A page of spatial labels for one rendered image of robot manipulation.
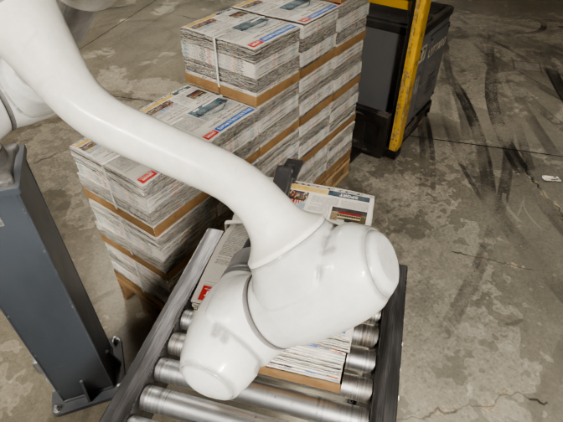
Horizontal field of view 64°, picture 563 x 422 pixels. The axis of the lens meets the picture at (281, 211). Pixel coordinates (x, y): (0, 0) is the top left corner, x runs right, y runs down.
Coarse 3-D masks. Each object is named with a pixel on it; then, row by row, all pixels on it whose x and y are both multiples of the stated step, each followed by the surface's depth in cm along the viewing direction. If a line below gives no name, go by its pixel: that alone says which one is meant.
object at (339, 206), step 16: (304, 192) 101; (320, 192) 102; (336, 192) 102; (352, 192) 102; (304, 208) 97; (320, 208) 97; (336, 208) 97; (352, 208) 97; (368, 208) 97; (368, 224) 93
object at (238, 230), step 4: (236, 216) 94; (232, 224) 93; (236, 224) 93; (240, 224) 93; (228, 228) 92; (232, 228) 92; (236, 228) 92; (240, 228) 92; (244, 228) 92; (228, 232) 91; (232, 232) 91; (236, 232) 91; (240, 232) 91; (244, 232) 91; (232, 236) 90; (236, 236) 90; (240, 236) 90; (244, 236) 90; (248, 236) 90
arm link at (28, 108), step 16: (64, 0) 69; (80, 0) 66; (96, 0) 67; (112, 0) 70; (64, 16) 75; (80, 16) 75; (80, 32) 81; (0, 64) 101; (0, 80) 102; (16, 80) 100; (0, 96) 102; (16, 96) 102; (32, 96) 102; (16, 112) 106; (32, 112) 107; (48, 112) 111; (16, 128) 110
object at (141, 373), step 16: (208, 240) 122; (192, 256) 118; (208, 256) 118; (192, 272) 114; (176, 288) 110; (192, 288) 110; (176, 304) 106; (160, 320) 103; (176, 320) 103; (160, 336) 100; (144, 352) 97; (160, 352) 97; (144, 368) 94; (128, 384) 91; (144, 384) 91; (160, 384) 99; (112, 400) 89; (128, 400) 89; (112, 416) 86; (128, 416) 87; (144, 416) 94
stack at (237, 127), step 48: (192, 96) 179; (288, 96) 187; (96, 144) 153; (240, 144) 172; (288, 144) 201; (96, 192) 158; (144, 192) 138; (192, 192) 158; (144, 240) 158; (192, 240) 169; (144, 288) 186
